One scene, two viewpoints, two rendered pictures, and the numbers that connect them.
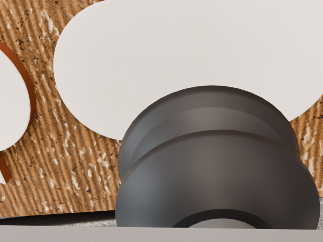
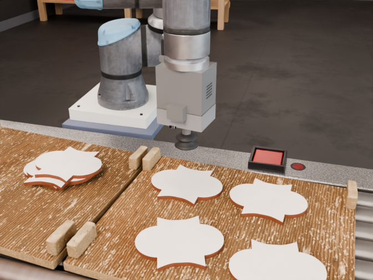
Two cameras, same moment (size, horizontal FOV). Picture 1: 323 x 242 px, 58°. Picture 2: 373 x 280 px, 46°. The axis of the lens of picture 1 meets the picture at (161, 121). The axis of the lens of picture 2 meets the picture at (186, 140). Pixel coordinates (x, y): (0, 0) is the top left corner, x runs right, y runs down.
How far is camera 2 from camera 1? 0.73 m
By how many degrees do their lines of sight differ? 41
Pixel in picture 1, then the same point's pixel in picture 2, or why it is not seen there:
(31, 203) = (255, 175)
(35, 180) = (248, 179)
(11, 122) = (240, 187)
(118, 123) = (211, 179)
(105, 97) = (210, 184)
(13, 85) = (233, 192)
